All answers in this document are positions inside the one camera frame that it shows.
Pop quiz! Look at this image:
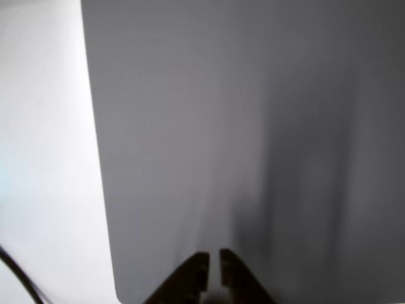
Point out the gray desk mat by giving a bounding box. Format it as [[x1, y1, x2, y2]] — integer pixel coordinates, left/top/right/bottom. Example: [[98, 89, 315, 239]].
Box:
[[80, 0, 405, 304]]

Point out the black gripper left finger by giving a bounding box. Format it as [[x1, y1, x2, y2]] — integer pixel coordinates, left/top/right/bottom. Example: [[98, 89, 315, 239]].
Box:
[[142, 251, 210, 304]]

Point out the black camera cable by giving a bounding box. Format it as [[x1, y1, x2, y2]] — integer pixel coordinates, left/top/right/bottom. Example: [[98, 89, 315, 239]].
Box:
[[0, 245, 45, 304]]

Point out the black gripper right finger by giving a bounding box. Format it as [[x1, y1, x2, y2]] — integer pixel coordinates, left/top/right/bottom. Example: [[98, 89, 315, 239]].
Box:
[[219, 248, 276, 304]]

